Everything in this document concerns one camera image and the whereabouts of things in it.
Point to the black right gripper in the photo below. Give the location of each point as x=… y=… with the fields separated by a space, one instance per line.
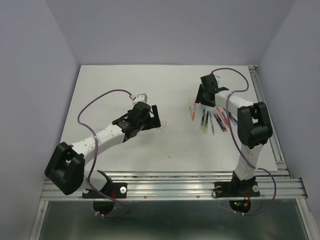
x=199 y=97

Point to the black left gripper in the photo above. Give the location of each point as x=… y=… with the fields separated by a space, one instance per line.
x=155 y=122

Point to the red pen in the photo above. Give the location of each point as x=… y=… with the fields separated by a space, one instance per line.
x=222 y=115
x=194 y=111

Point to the blue green pen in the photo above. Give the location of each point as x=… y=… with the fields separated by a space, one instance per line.
x=211 y=123

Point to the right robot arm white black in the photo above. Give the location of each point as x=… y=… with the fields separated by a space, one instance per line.
x=253 y=130

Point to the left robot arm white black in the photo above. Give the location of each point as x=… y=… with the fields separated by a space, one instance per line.
x=66 y=167

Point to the dark orange tipped pen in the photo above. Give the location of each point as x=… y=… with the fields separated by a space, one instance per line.
x=221 y=122

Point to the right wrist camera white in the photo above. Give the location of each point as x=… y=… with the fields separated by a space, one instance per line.
x=218 y=79

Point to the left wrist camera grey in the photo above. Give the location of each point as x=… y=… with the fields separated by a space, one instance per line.
x=140 y=98

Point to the aluminium right side rail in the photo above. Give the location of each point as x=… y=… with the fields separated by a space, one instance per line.
x=274 y=140

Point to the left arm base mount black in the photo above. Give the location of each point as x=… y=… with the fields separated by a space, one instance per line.
x=106 y=196

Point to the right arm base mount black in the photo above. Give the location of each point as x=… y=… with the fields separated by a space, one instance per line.
x=239 y=191

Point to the aluminium front rail frame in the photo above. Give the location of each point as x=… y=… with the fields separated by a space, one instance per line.
x=177 y=206

